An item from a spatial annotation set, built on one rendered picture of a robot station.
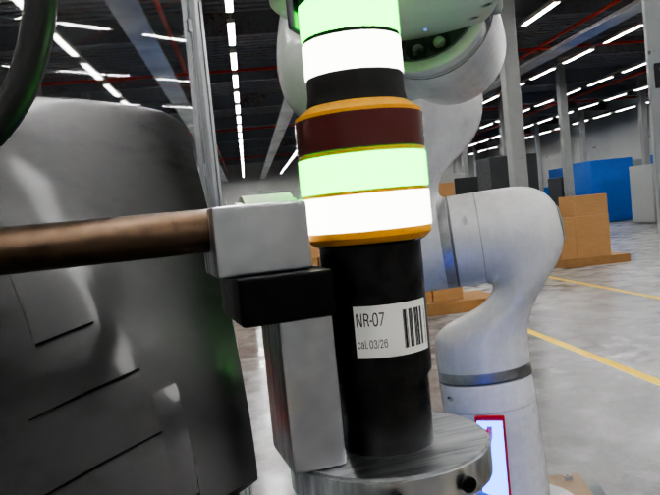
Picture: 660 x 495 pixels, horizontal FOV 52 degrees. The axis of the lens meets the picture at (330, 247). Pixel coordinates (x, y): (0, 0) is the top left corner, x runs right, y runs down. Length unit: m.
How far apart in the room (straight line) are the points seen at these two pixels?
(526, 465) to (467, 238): 0.29
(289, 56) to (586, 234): 12.31
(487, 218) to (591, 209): 11.94
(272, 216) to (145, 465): 0.09
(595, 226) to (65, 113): 12.57
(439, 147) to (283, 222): 0.65
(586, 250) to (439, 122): 11.94
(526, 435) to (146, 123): 0.66
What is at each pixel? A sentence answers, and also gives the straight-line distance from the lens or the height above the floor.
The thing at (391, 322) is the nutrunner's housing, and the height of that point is 1.34.
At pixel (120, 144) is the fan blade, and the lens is 0.35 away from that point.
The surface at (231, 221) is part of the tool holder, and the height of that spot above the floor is 1.38.
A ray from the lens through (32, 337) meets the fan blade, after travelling 0.26.
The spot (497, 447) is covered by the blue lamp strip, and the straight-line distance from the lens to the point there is 0.61.
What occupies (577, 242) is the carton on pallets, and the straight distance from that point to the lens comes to 12.67.
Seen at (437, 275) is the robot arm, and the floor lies 1.28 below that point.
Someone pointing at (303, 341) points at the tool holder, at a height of 1.34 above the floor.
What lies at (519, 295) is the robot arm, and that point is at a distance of 0.86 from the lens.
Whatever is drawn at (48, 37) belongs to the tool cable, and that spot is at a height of 1.43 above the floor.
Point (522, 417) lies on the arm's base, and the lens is 0.90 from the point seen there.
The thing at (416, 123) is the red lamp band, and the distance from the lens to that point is 0.23.
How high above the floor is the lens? 1.38
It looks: 3 degrees down
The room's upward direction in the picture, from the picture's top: 6 degrees counter-clockwise
